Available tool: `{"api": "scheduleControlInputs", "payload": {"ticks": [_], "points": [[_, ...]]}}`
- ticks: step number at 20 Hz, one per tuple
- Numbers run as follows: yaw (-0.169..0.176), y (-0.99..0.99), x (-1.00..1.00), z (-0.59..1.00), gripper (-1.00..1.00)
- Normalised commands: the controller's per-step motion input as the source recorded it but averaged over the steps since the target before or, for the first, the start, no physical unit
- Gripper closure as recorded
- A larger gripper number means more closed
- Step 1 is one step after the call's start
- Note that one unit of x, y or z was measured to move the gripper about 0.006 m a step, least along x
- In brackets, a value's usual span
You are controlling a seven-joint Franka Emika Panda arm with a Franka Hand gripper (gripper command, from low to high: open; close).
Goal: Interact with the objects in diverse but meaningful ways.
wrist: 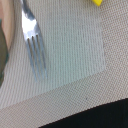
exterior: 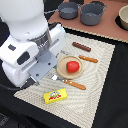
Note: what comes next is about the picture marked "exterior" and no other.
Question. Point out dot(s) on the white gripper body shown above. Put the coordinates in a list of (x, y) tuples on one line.
[(25, 63)]

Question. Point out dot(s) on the red tomato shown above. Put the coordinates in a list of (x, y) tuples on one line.
[(72, 66)]

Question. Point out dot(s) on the brown sausage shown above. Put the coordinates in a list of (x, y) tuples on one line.
[(83, 47)]

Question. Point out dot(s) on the yellow butter box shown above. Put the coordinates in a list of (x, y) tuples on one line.
[(55, 96)]

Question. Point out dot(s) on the grey two-handled pot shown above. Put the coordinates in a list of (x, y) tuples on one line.
[(91, 13)]

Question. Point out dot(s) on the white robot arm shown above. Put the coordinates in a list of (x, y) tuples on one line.
[(25, 19)]

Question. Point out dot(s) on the beige round plate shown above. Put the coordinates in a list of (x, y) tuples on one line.
[(62, 67)]

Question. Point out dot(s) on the white woven placemat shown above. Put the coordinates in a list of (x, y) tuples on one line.
[(80, 106)]

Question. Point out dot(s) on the beige bowl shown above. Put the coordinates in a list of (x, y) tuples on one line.
[(123, 14)]

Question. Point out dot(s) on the fork with wooden handle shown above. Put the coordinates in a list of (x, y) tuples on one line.
[(74, 84)]

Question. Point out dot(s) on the grey saucepan with handle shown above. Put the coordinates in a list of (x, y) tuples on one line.
[(67, 10)]

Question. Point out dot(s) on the knife with wooden handle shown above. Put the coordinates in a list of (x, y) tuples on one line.
[(81, 57)]

